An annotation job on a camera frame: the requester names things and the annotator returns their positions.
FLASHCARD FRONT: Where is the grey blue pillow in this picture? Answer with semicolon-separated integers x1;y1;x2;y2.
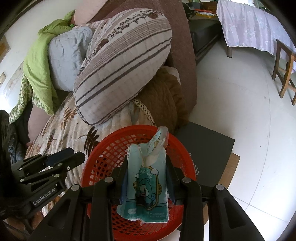
47;25;94;92

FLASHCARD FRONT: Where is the brown quilted cushion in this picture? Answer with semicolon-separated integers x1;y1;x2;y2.
133;66;189;133

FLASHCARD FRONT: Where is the dark grey bench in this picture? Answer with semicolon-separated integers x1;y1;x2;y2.
188;17;222;65

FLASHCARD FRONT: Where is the dark grey box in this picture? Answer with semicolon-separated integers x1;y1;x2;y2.
173;122;235;187

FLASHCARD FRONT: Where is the green patterned quilt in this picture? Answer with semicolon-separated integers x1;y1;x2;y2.
9;9;75;124

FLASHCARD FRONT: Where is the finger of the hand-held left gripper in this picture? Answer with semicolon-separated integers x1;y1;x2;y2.
52;152;85;178
43;148;75;167

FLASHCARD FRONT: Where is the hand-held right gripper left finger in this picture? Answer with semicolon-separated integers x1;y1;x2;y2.
26;156;129;241

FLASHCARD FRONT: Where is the red plastic basket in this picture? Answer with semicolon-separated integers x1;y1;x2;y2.
80;125;197;240

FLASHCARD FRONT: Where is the wooden chair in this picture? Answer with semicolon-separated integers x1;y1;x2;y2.
272;38;296;106

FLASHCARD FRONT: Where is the teal tissue packet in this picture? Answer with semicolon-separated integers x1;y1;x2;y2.
116;126;170;224

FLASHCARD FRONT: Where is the striped floral pillow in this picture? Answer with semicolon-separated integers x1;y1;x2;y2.
73;8;173;127

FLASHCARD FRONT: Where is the black puffy jacket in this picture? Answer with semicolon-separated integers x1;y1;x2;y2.
0;109;29;166

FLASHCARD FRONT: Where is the mauve bed sheet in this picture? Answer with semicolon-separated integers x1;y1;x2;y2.
27;105;55;145

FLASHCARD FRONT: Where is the purple floral tablecloth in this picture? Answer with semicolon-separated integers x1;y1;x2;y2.
216;0;296;72

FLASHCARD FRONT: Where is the leaf print blanket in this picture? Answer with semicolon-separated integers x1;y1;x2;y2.
24;93;139;216

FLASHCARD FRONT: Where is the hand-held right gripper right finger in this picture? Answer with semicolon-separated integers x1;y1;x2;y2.
165;155;266;241

